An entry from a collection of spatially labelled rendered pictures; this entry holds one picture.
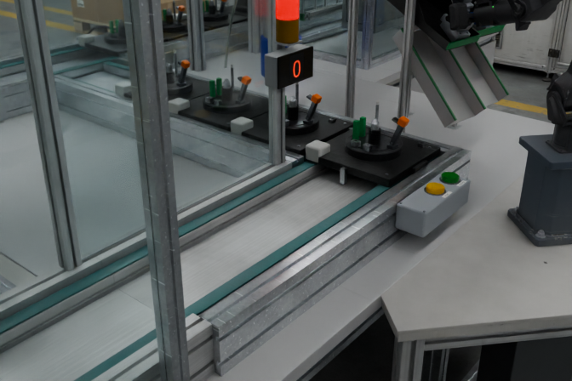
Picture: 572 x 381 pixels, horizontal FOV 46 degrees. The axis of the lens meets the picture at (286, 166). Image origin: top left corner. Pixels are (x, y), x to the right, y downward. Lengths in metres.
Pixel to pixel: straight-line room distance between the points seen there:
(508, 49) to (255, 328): 4.80
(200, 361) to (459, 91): 1.10
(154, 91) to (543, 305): 0.88
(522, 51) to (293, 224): 4.45
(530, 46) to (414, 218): 4.34
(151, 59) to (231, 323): 0.49
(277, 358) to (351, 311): 0.19
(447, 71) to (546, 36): 3.77
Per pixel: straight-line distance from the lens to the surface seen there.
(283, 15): 1.46
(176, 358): 0.99
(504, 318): 1.33
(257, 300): 1.14
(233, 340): 1.13
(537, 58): 5.70
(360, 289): 1.34
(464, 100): 1.89
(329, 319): 1.26
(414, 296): 1.34
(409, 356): 1.32
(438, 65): 1.89
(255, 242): 1.37
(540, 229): 1.57
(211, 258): 1.33
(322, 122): 1.82
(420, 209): 1.43
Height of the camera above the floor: 1.63
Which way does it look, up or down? 25 degrees down
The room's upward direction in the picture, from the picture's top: straight up
